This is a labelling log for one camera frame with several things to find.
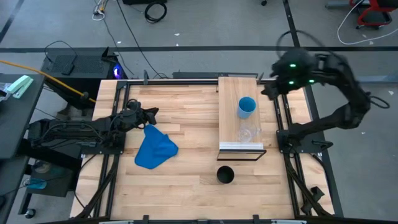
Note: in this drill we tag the black power adapter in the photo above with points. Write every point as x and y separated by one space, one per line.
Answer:
67 69

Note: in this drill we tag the clear plastic cup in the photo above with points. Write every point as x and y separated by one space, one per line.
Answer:
248 132

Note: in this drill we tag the wooden shelf with black frame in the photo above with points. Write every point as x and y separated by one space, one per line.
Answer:
230 93

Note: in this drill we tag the mint green stapler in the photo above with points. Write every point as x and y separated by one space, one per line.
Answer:
20 86

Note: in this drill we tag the red cart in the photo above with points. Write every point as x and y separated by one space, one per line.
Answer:
371 15

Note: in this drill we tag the black computer tower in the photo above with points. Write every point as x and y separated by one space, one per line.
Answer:
87 73

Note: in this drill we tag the blue cloth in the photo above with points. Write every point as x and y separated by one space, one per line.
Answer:
155 147

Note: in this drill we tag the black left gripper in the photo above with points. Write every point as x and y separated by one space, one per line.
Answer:
135 118

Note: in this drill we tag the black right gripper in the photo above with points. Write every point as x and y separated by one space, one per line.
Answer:
292 73

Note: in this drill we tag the blue cup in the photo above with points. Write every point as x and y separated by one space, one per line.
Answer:
246 107

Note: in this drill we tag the black low stand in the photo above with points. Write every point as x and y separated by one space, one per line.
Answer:
56 174

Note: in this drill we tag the black side desk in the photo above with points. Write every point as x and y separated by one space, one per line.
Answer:
15 124

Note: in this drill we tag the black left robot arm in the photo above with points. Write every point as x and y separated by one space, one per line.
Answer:
71 129

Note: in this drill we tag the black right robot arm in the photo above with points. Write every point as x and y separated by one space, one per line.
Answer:
351 105

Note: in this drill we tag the black caster wheel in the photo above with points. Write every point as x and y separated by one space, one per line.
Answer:
263 2

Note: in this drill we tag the black round coaster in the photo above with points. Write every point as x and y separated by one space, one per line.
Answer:
225 174

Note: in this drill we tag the black metal rig frame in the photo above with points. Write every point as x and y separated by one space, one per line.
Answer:
122 93

